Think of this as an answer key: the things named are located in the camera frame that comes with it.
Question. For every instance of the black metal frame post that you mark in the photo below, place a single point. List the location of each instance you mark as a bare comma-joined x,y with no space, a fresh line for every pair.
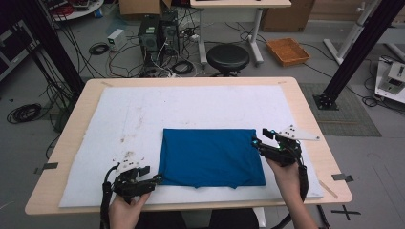
54,47
356,54

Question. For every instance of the white machine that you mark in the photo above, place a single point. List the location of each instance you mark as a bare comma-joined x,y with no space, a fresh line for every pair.
391,81

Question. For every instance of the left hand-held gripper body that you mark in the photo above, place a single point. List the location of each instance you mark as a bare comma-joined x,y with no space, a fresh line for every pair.
130,184

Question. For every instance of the blue t-shirt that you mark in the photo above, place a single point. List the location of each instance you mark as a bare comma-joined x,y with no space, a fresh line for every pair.
210,156

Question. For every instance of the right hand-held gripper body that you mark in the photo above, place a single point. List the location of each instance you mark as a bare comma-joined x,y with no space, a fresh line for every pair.
286,152

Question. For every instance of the grey tape strip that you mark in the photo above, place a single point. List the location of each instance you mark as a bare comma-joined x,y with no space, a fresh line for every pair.
47,167
342,177

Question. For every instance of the small white box device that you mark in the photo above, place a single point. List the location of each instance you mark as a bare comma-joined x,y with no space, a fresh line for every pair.
116,38

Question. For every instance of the black computer tower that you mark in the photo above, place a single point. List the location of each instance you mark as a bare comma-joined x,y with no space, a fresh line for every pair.
148,38
170,31

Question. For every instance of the thin wooden stick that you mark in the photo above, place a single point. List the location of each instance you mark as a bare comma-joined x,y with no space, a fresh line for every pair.
328,189

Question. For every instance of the white desk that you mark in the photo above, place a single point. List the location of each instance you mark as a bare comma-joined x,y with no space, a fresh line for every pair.
238,3

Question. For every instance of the large cardboard box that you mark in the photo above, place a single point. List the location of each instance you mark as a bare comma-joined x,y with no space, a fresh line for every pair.
286,16

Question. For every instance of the person's dark trousers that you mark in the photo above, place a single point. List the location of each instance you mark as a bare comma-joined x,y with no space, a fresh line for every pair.
197,221

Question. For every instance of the person's right hand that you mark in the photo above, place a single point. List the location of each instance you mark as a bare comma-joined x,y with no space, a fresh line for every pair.
288,181

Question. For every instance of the white felt mat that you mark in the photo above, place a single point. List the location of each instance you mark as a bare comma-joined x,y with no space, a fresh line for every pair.
191,105

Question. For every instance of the round white table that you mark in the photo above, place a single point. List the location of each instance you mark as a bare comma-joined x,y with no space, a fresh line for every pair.
79,8

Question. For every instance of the person's left hand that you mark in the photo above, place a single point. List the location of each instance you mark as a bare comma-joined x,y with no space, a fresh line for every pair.
124,214

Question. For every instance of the white metal stand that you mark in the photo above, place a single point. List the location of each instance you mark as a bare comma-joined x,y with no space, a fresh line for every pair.
350,31

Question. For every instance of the black round stool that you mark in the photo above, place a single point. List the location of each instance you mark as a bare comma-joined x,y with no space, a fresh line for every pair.
227,57

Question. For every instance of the orange tray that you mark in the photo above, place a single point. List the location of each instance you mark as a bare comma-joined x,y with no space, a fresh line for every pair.
288,52

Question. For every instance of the small cardboard box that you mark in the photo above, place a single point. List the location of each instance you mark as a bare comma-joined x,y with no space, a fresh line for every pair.
138,7

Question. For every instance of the grey floor mat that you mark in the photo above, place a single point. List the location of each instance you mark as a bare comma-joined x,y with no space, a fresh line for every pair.
347,111

